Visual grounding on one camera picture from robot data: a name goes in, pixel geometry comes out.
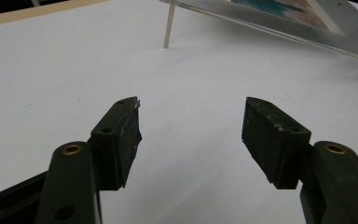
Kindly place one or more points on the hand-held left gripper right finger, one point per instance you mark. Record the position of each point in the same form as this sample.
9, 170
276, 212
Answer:
270, 146

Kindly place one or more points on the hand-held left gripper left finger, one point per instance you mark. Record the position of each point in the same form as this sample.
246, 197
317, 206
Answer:
115, 146

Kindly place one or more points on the clear acrylic photo frame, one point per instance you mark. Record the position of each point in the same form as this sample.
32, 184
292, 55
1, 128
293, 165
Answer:
341, 39

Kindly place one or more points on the painting print card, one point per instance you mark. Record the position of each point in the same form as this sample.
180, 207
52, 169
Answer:
292, 11

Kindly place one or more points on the white table board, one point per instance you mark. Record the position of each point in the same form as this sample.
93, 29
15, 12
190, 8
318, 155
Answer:
183, 81

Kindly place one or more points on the wooden table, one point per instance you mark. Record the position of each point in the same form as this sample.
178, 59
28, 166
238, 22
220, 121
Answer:
28, 14

